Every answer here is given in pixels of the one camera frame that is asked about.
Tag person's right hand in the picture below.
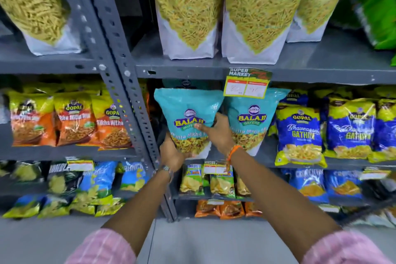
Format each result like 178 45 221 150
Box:
202 113 238 156

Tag person's left hand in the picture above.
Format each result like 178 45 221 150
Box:
159 133 194 173

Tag teal snack packet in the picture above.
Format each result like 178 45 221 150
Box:
224 88 291 157
154 88 225 160

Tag person's left forearm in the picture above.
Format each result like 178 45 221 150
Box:
100 170 172 247

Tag person's right forearm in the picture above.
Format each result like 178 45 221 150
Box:
230 149 341 262

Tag orange wrist thread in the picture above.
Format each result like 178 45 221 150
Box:
226 145 244 172

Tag green wafer chips packet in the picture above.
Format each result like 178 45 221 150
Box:
179 164 205 196
235 174 252 198
210 165 236 199

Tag light blue chips packet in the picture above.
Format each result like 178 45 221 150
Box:
119 162 146 192
78 162 117 206

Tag yellow red price tag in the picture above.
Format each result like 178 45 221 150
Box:
223 67 273 99

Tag small orange snack packet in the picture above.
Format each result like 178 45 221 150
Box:
219 201 246 220
244 202 263 218
194 200 222 219

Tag grey perforated shelf upright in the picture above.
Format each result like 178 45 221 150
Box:
51 0 179 223

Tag yellow green chips packet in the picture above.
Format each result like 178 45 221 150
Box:
69 192 97 215
38 196 73 220
2 194 44 220
94 197 125 218

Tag row of orange yellow packets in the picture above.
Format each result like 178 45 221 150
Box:
8 82 148 151

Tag grey metal shelf board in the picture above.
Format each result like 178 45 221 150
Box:
0 124 140 161
0 36 106 74
131 28 396 85
173 137 396 171

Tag black chips packet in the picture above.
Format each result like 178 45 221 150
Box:
47 163 83 195

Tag blue crunchy snack packet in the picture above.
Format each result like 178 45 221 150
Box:
324 170 363 198
287 169 329 204

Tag purple white snack packet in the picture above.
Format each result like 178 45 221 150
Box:
148 0 228 60
286 0 359 43
225 0 314 65

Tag pink striped shirt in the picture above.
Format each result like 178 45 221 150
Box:
64 227 396 264

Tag row of blue yellow packets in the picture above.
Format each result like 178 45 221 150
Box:
268 86 396 169

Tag dark yellow chips packet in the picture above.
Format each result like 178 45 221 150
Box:
10 162 43 183

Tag green white snack packet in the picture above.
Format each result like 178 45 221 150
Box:
0 0 83 56

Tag bright green snack packet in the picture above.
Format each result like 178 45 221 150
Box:
349 0 396 67

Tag silver wrist bracelet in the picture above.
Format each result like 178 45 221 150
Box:
153 165 174 183

